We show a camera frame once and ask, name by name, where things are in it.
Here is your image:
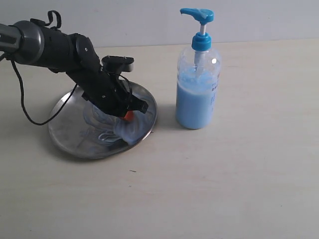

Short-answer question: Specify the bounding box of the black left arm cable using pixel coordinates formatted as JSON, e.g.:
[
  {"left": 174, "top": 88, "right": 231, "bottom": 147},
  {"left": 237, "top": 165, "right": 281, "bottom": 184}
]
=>
[{"left": 0, "top": 52, "right": 78, "bottom": 126}]

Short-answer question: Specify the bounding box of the clear pump bottle blue lotion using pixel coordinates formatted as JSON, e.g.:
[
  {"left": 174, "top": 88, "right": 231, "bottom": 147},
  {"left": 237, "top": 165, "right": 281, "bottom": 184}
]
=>
[{"left": 175, "top": 8, "right": 221, "bottom": 129}]

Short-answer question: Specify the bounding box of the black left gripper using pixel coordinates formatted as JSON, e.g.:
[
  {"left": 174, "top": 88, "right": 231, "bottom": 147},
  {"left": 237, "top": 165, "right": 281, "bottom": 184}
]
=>
[{"left": 67, "top": 69, "right": 149, "bottom": 121}]

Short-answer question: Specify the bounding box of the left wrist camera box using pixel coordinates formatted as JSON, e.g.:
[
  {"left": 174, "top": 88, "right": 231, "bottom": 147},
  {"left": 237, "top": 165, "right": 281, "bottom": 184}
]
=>
[{"left": 102, "top": 55, "right": 134, "bottom": 74}]

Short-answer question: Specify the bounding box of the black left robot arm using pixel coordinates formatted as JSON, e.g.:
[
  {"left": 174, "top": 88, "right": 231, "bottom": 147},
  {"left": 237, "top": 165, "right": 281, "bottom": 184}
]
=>
[{"left": 0, "top": 19, "right": 149, "bottom": 118}]

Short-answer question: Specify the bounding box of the round steel plate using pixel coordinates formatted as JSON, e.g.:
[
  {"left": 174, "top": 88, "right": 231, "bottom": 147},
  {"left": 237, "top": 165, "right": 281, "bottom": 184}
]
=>
[{"left": 48, "top": 83, "right": 158, "bottom": 159}]

